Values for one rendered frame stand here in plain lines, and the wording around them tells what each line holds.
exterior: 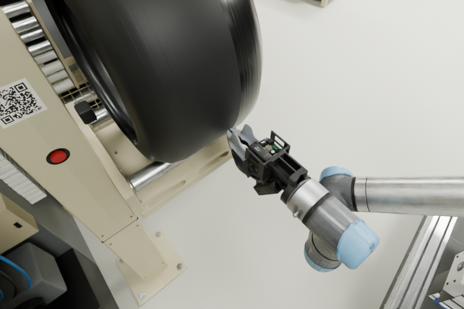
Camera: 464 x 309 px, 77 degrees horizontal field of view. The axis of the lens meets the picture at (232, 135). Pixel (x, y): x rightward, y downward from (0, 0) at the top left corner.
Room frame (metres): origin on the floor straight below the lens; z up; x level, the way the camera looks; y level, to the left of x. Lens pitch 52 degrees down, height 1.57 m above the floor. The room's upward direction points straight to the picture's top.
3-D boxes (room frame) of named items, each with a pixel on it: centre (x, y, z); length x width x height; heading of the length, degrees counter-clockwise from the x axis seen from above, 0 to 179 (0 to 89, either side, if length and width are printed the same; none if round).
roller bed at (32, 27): (0.73, 0.64, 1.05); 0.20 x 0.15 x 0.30; 129
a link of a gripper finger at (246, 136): (0.40, -0.03, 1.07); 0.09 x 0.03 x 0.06; 39
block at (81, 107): (0.56, 0.41, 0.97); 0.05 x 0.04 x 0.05; 39
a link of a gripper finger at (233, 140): (0.38, -0.01, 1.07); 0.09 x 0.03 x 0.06; 39
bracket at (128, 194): (0.46, 0.36, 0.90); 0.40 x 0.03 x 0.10; 39
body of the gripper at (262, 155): (0.30, -0.09, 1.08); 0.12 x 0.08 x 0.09; 39
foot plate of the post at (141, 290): (0.40, 0.41, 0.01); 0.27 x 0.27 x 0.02; 39
